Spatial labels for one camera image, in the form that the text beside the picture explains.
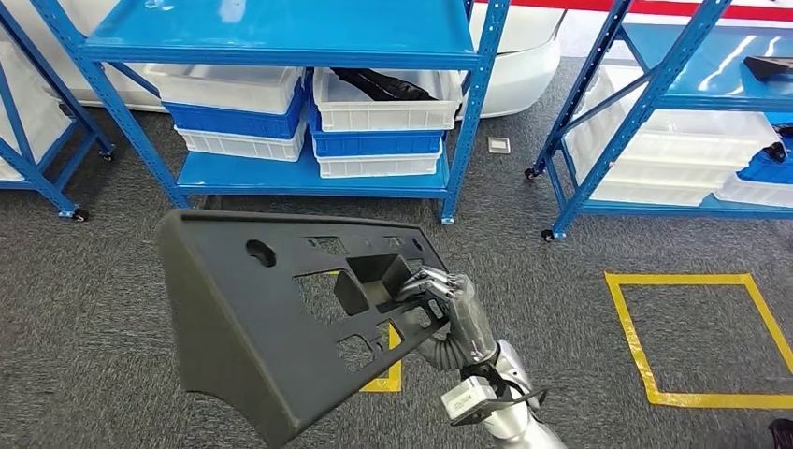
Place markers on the white car body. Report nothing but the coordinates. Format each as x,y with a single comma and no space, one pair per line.
526,68

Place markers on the yellow floor tape square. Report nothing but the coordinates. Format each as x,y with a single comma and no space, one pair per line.
384,385
632,334

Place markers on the black parts in crate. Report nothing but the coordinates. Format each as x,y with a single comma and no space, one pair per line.
775,152
384,85

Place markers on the red barrier belt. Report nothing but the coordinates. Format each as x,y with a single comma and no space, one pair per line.
557,5

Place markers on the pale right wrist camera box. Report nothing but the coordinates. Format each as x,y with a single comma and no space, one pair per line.
468,399

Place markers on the grey floor socket plate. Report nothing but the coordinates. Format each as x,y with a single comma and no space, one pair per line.
499,145

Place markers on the blue metal shelf rack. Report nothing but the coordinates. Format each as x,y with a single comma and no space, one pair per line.
38,178
279,31
700,68

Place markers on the black plastic car part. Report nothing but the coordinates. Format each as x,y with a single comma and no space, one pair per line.
768,67

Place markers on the blue plastic crate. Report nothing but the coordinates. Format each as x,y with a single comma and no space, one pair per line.
229,124
759,172
371,144

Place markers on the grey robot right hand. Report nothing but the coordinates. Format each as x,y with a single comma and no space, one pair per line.
471,316

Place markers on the black plastic plate part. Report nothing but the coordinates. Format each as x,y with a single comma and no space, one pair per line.
248,322

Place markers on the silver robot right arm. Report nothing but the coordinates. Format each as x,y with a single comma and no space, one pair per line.
520,434

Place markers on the white plastic crate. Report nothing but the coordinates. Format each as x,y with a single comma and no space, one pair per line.
669,158
384,114
378,166
223,87
241,147
31,105
681,111
657,193
756,195

